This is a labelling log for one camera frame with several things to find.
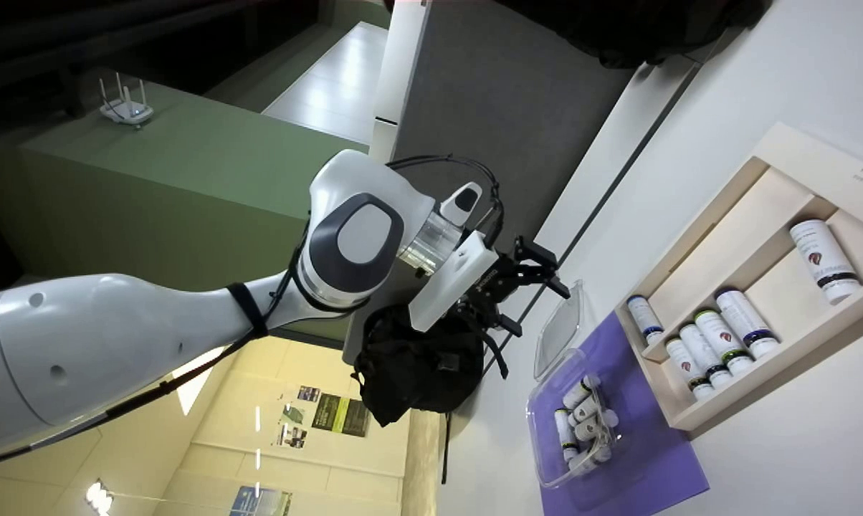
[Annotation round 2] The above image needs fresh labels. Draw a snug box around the olive-banded white-label bottle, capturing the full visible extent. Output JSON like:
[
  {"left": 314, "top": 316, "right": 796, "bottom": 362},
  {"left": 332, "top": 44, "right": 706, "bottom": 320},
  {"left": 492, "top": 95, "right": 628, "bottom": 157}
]
[{"left": 661, "top": 335, "right": 716, "bottom": 403}]

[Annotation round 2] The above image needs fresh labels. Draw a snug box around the wooden compartment tray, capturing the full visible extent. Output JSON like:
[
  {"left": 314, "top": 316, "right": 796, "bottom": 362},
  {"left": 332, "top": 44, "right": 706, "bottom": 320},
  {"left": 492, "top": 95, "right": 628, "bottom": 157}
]
[{"left": 614, "top": 120, "right": 863, "bottom": 438}]

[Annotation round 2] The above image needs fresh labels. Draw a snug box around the black backpack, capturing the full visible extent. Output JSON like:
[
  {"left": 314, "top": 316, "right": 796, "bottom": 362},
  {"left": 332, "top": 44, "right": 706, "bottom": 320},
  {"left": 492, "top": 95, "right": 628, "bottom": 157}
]
[{"left": 350, "top": 299, "right": 511, "bottom": 487}]

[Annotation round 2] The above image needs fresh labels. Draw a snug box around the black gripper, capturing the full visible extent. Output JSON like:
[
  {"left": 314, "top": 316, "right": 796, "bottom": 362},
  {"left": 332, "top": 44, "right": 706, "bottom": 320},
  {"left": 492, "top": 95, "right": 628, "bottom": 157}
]
[{"left": 463, "top": 237, "right": 574, "bottom": 343}]

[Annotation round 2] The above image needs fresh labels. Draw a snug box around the white wireless router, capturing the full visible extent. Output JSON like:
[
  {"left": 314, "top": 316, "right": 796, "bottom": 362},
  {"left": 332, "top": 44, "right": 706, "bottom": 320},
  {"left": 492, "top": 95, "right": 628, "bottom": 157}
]
[{"left": 94, "top": 69, "right": 158, "bottom": 130}]

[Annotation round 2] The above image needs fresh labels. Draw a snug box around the blue-banded white-label bottle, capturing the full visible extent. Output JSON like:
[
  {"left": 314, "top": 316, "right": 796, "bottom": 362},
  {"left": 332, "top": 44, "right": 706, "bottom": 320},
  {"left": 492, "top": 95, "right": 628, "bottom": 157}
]
[
  {"left": 714, "top": 283, "right": 783, "bottom": 365},
  {"left": 621, "top": 292, "right": 668, "bottom": 349}
]

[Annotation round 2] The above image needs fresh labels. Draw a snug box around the dark wall poster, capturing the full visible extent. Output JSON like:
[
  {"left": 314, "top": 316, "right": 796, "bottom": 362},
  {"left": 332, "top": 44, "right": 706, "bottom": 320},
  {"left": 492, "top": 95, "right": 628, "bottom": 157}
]
[
  {"left": 310, "top": 391, "right": 343, "bottom": 436},
  {"left": 340, "top": 396, "right": 372, "bottom": 441}
]

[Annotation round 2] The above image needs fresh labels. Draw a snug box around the grey desk partition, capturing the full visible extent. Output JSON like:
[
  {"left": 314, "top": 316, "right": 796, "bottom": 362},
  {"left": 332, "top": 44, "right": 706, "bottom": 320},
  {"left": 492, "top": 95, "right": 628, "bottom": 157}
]
[{"left": 366, "top": 0, "right": 646, "bottom": 317}]

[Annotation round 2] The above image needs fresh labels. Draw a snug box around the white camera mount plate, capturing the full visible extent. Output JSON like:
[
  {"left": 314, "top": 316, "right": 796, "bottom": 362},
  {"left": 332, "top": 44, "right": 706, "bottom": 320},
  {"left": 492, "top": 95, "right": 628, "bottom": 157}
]
[{"left": 408, "top": 227, "right": 501, "bottom": 335}]

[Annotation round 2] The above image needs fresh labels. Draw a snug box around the blue wall poster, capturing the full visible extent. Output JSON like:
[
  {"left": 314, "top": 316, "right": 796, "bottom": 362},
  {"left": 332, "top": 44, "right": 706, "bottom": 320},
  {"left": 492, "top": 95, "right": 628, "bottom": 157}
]
[{"left": 226, "top": 481, "right": 294, "bottom": 516}]

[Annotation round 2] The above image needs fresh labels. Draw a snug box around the clear plastic container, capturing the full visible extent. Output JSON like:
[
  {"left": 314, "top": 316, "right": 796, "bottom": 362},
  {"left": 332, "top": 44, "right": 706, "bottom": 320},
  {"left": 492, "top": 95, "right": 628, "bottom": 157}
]
[{"left": 527, "top": 366, "right": 634, "bottom": 497}]

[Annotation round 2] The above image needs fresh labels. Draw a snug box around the black-banded white-label bottle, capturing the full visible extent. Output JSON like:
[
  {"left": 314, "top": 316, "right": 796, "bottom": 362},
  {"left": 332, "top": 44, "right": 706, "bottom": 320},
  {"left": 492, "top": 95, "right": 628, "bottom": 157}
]
[
  {"left": 677, "top": 320, "right": 736, "bottom": 392},
  {"left": 789, "top": 217, "right": 863, "bottom": 309}
]

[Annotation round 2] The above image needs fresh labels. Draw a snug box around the black cable with strap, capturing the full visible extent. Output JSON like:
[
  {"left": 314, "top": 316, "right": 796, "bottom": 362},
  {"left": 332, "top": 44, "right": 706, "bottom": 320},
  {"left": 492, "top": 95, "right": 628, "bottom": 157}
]
[{"left": 0, "top": 153, "right": 504, "bottom": 474}]

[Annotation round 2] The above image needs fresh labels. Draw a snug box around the purple mat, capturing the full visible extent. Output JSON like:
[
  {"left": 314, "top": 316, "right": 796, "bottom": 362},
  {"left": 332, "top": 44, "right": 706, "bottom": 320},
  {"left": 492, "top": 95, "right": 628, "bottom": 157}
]
[{"left": 524, "top": 309, "right": 711, "bottom": 516}]

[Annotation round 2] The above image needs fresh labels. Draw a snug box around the green-banded white-label bottle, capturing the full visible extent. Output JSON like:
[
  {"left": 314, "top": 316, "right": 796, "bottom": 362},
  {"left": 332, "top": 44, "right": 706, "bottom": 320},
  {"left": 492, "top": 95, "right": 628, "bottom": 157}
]
[{"left": 690, "top": 307, "right": 756, "bottom": 379}]

